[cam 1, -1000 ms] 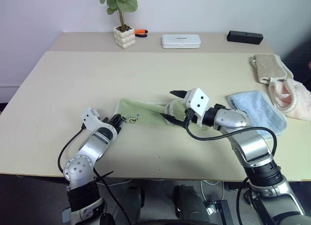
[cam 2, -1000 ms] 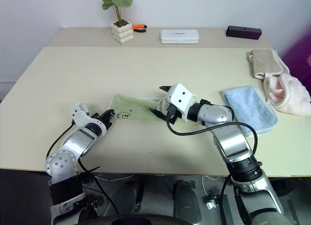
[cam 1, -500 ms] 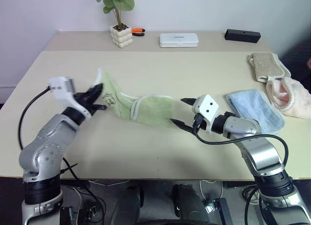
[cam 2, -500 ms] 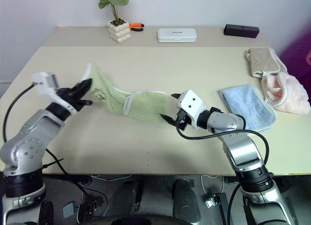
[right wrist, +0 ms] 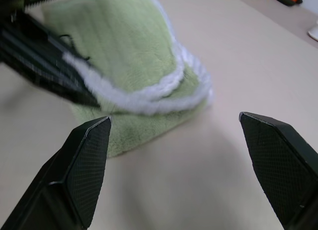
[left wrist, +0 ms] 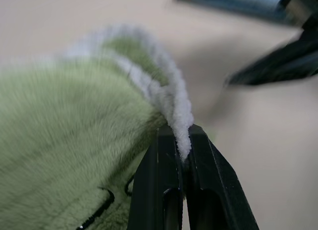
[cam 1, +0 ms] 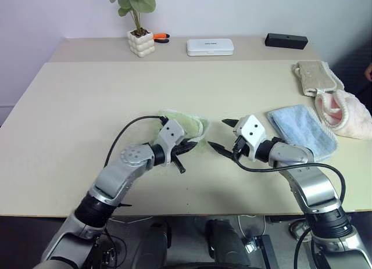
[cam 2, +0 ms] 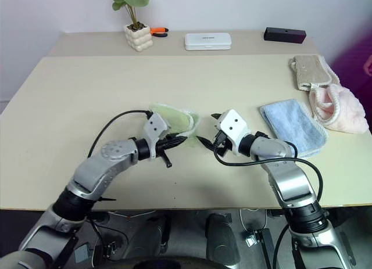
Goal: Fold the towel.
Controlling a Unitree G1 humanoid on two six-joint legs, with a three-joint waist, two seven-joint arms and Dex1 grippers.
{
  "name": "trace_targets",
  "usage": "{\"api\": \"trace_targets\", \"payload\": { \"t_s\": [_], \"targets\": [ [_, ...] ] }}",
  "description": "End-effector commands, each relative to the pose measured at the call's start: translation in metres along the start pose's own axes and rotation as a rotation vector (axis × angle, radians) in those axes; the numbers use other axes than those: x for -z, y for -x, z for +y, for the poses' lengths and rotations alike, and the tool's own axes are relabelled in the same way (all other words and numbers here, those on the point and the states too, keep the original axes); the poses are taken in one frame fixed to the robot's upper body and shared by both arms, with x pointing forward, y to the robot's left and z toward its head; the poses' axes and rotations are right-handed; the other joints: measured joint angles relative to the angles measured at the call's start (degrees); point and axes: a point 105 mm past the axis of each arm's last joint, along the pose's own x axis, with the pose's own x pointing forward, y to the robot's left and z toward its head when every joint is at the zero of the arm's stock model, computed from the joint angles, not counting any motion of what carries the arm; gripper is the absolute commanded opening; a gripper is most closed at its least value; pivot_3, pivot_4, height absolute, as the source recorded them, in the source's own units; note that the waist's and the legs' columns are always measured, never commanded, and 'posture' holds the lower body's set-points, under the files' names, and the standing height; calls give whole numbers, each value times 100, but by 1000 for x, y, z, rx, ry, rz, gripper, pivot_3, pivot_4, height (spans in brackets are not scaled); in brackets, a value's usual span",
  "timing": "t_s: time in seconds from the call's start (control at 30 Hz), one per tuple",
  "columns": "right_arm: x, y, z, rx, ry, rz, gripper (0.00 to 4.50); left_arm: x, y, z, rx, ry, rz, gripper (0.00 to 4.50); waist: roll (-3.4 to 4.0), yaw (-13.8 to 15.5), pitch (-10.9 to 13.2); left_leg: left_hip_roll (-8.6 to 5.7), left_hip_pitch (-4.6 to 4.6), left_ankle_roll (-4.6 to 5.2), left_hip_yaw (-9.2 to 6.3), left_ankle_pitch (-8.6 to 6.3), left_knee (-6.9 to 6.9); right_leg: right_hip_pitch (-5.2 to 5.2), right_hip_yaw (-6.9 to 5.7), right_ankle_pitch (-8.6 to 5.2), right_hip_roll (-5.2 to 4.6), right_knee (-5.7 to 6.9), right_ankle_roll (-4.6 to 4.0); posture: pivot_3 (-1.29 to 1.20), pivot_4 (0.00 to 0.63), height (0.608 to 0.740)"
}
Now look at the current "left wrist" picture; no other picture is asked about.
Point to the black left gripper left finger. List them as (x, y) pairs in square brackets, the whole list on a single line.
[(154, 180)]

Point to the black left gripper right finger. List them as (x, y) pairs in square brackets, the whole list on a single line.
[(211, 190)]

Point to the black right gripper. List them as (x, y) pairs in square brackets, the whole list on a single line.
[(310, 28)]

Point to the green towel with white edge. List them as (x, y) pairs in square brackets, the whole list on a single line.
[(64, 130)]

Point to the dark bluish background object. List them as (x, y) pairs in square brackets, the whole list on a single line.
[(231, 2)]

